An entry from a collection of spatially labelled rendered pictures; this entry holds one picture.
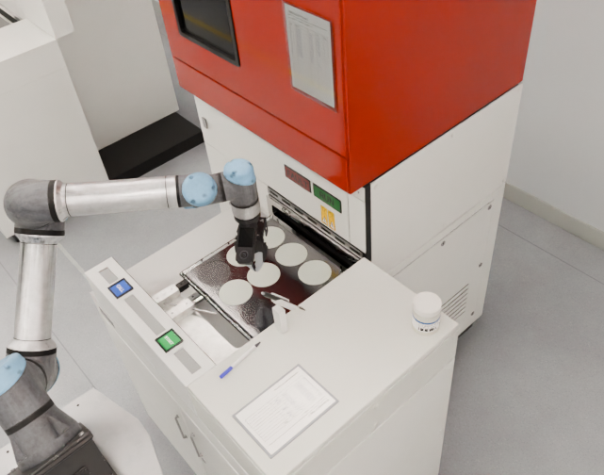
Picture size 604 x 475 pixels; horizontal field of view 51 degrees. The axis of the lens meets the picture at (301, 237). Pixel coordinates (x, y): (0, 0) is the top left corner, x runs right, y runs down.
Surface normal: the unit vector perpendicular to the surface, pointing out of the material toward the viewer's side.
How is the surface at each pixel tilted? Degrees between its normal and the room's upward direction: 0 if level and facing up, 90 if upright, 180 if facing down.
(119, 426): 0
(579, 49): 90
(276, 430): 0
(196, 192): 50
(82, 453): 90
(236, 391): 0
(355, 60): 90
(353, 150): 90
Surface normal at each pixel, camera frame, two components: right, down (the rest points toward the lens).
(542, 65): -0.75, 0.51
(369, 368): -0.08, -0.72
